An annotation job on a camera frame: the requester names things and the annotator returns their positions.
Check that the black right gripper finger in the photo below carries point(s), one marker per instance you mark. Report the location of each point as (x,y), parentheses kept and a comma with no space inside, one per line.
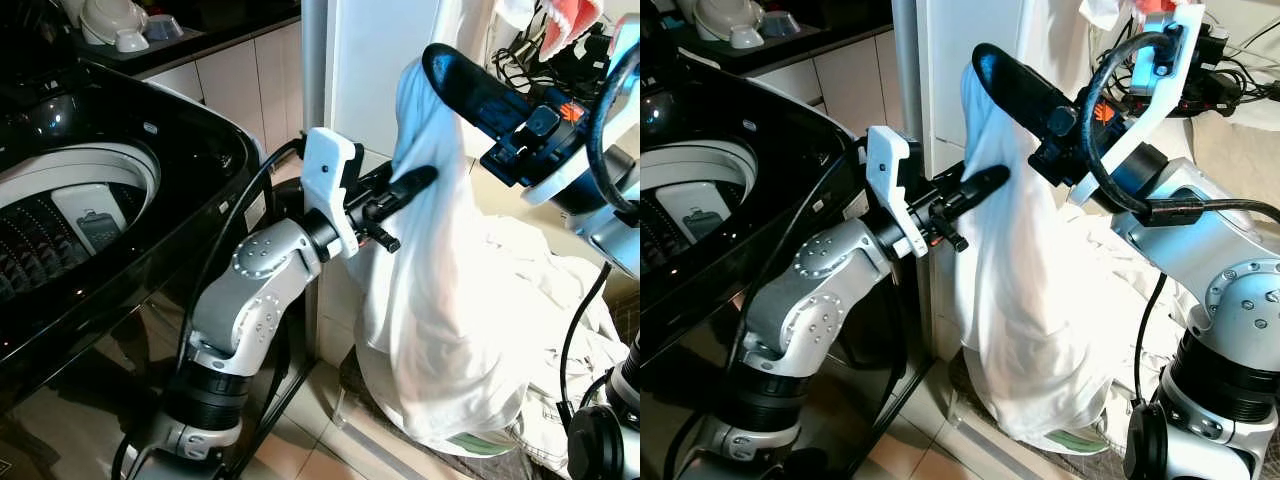
(475,92)
(1020,88)

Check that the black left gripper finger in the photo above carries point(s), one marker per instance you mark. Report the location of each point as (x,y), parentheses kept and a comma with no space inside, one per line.
(980,188)
(415,186)

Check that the white garment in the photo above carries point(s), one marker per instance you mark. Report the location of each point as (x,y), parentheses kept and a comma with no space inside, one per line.
(1010,300)
(430,300)

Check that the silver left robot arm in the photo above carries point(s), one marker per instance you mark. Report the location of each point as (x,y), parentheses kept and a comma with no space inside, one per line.
(245,295)
(800,300)

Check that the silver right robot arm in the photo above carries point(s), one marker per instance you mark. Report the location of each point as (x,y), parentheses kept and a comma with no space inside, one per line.
(1240,300)
(615,245)

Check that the black top-load washing machine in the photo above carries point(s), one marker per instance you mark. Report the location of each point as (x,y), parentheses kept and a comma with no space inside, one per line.
(760,105)
(120,110)

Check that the white refrigerator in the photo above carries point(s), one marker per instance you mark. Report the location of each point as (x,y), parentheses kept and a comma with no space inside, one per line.
(950,60)
(370,70)

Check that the red and white cloth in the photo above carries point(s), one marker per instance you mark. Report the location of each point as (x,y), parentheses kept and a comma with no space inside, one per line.
(565,25)
(1150,6)

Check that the grey vertical pipe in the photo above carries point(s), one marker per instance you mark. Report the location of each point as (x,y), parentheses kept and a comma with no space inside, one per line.
(314,60)
(905,60)

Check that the white kitchen cabinet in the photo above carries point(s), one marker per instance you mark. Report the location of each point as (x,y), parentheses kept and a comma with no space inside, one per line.
(240,85)
(850,85)

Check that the white laundry pile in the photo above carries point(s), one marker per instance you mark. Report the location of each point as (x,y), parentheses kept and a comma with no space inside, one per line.
(1125,300)
(545,285)

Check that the grey blue bowl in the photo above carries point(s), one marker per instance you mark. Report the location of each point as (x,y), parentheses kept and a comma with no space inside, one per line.
(780,24)
(165,27)

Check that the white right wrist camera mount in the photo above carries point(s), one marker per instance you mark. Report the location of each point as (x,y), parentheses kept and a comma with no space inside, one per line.
(548,191)
(1165,100)

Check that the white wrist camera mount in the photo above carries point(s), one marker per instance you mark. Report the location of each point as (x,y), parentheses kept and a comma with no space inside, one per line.
(890,165)
(330,170)
(1165,100)
(548,191)

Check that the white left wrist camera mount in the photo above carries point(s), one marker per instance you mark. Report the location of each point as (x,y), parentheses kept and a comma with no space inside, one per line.
(330,170)
(890,165)

